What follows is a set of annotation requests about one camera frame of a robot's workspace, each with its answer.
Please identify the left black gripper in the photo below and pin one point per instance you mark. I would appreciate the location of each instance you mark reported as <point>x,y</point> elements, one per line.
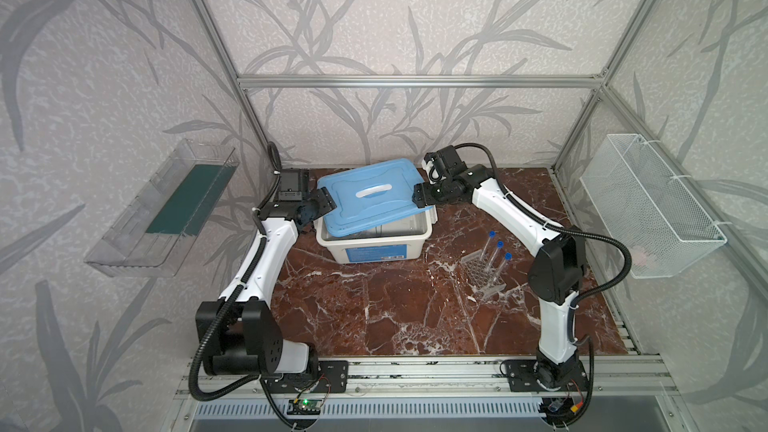
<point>324,203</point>

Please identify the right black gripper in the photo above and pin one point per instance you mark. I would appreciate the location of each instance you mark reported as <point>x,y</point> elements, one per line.
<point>420,193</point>

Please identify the blue plastic lid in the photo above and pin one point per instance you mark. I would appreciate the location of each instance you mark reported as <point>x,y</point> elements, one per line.
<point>371,196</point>

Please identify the white plastic tub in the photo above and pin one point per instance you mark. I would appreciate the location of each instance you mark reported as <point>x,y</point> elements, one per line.
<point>399,240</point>

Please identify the blue capped test tube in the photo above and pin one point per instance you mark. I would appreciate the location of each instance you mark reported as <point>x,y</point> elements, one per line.
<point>490,245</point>
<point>496,252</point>

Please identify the clear test tube rack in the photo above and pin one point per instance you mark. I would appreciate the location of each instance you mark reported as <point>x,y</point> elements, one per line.
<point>484,282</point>

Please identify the clear test tube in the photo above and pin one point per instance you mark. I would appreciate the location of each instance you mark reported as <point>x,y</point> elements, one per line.
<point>504,265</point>

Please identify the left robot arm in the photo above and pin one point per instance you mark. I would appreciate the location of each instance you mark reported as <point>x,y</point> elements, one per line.
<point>240,341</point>

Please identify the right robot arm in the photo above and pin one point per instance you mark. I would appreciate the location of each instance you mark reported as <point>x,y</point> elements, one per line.
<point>468,173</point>

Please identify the green circuit board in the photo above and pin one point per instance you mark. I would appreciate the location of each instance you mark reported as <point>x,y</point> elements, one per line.
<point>304,407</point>

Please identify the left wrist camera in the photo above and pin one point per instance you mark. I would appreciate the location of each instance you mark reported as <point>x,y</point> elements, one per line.
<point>294,185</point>

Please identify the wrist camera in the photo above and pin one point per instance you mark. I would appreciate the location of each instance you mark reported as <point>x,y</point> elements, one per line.
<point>294,185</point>
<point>443,164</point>

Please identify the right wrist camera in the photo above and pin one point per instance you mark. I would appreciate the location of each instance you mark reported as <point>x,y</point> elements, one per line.
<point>443,164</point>

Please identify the clear acrylic wall shelf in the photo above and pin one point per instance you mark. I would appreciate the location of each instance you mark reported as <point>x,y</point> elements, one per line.
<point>153,236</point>

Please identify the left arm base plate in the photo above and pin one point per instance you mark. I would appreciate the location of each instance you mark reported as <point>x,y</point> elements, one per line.
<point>324,376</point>

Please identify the aluminium frame rail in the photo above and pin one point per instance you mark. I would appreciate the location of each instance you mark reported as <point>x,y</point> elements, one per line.
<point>481,376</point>

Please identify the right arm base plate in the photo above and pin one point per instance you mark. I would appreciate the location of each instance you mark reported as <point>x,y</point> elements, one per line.
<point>532,375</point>

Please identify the white wire mesh basket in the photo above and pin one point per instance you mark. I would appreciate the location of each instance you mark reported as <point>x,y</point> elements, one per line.
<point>643,202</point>

